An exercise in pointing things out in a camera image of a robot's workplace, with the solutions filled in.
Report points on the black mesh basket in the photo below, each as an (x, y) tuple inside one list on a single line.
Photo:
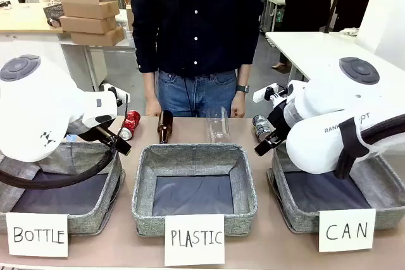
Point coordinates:
[(52, 14)]

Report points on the bystander in black clothes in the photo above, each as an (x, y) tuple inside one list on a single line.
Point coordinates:
[(313, 4)]

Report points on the white table with metal legs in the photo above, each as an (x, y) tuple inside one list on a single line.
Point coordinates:
[(95, 58)]

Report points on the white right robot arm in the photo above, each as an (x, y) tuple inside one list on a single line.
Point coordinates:
[(332, 118)]

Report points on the person in navy shirt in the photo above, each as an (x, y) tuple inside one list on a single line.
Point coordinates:
[(196, 14)]

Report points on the wooden top table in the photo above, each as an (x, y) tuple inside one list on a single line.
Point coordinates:
[(22, 18)]

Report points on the person's right hand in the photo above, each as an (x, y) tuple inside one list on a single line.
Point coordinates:
[(152, 108)]

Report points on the brown glass bottle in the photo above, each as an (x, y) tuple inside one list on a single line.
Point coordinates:
[(165, 127)]

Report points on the closed flat cardboard box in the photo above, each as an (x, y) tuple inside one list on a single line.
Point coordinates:
[(98, 37), (88, 25)]

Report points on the grey fabric basket plastic label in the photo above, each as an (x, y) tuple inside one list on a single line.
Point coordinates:
[(145, 187)]

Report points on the person's left forearm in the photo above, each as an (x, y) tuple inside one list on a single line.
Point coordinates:
[(244, 75)]

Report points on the black wristwatch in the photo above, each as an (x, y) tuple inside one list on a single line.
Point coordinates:
[(242, 88)]

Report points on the white paper sign BOTTLE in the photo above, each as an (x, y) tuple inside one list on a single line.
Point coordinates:
[(38, 235)]

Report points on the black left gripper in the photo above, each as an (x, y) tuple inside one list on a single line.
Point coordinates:
[(85, 132)]

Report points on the person's right forearm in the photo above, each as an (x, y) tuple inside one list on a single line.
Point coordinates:
[(149, 85)]

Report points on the crushed red soda can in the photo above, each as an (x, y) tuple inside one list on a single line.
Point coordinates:
[(131, 121)]

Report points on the black drink can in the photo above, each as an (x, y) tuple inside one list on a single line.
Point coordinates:
[(262, 127)]

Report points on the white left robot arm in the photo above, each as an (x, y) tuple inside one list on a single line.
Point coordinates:
[(31, 108)]

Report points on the grey fabric basket can label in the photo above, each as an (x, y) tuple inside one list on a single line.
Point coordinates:
[(284, 194)]

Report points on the person's left hand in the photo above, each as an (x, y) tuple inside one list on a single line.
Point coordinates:
[(238, 107)]

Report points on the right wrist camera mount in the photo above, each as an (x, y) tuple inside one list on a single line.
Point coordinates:
[(264, 94)]

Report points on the open cardboard box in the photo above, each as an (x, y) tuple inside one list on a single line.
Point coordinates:
[(88, 1)]

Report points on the white paper sign PLASTIC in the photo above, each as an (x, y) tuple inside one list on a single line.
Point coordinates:
[(194, 240)]

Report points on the white paper sign CAN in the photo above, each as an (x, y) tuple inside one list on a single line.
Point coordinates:
[(346, 230)]

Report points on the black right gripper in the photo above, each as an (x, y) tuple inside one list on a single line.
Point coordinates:
[(280, 121)]

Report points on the grey fabric basket bottle label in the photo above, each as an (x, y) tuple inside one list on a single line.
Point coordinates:
[(95, 219)]

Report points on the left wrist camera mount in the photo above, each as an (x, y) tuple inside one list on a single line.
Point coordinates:
[(112, 91)]

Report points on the clear plastic bottle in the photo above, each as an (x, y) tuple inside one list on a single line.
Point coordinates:
[(218, 124)]

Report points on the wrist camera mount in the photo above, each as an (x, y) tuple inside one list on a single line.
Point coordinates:
[(264, 94), (112, 91)]

